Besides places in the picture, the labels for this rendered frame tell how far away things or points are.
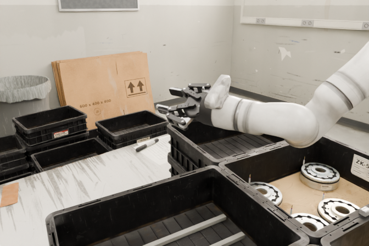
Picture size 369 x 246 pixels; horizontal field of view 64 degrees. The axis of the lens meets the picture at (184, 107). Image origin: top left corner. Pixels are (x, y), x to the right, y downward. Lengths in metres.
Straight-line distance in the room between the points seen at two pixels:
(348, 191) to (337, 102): 0.41
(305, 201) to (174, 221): 0.34
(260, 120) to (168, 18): 3.38
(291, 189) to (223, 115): 0.37
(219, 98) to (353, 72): 0.24
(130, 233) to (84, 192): 0.43
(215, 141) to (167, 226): 0.48
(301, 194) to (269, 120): 0.35
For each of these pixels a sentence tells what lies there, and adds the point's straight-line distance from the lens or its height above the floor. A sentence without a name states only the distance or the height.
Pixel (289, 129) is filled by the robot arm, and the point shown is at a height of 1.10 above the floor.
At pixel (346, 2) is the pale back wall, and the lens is 3.77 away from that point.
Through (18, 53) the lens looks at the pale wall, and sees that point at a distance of 3.25.
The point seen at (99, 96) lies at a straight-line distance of 3.32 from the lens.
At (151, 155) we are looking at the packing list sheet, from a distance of 1.30.
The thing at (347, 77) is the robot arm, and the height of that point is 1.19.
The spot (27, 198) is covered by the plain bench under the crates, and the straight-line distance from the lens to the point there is 1.17.
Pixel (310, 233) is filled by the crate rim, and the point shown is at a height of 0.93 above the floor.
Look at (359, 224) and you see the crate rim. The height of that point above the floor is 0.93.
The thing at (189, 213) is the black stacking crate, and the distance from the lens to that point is 0.77.
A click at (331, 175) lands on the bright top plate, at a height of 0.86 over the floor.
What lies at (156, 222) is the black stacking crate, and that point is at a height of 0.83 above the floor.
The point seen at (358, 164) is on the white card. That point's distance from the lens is 0.97.
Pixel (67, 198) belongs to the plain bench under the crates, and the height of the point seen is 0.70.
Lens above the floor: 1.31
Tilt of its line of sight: 19 degrees down
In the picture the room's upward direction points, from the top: straight up
